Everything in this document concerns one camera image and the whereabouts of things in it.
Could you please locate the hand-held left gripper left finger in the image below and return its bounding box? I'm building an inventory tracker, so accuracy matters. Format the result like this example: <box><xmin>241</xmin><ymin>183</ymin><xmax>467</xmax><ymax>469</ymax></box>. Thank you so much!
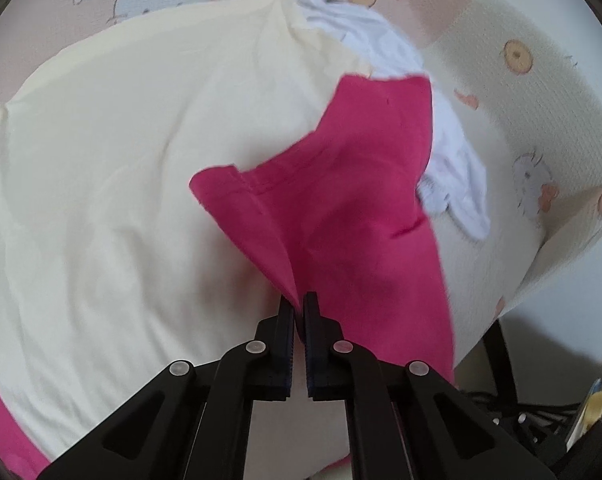
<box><xmin>36</xmin><ymin>296</ymin><xmax>296</xmax><ymax>480</ymax></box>

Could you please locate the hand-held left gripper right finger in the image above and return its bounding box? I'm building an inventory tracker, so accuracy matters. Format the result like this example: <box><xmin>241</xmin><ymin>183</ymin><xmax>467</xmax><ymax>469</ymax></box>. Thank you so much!
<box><xmin>303</xmin><ymin>292</ymin><xmax>556</xmax><ymax>480</ymax></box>

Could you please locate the black metal frame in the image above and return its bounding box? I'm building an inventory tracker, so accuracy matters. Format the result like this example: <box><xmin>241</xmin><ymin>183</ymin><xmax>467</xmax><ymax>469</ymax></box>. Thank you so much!
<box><xmin>456</xmin><ymin>320</ymin><xmax>602</xmax><ymax>480</ymax></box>

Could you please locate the cream shirt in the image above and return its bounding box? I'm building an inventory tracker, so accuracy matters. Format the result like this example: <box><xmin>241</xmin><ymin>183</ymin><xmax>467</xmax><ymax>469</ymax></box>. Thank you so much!
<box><xmin>0</xmin><ymin>0</ymin><xmax>376</xmax><ymax>461</ymax></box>

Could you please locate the pink cream printed blanket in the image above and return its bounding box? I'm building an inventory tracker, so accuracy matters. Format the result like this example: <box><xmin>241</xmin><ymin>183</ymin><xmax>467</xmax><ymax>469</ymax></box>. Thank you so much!
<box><xmin>0</xmin><ymin>0</ymin><xmax>602</xmax><ymax>376</ymax></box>

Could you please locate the white garment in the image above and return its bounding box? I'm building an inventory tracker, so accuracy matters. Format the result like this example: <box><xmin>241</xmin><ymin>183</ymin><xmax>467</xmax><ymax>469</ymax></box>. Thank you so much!
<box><xmin>301</xmin><ymin>0</ymin><xmax>492</xmax><ymax>243</ymax></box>

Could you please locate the magenta t-shirt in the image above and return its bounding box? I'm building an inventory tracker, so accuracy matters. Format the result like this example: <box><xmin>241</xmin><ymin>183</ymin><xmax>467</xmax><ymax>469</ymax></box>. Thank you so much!
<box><xmin>0</xmin><ymin>74</ymin><xmax>456</xmax><ymax>480</ymax></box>

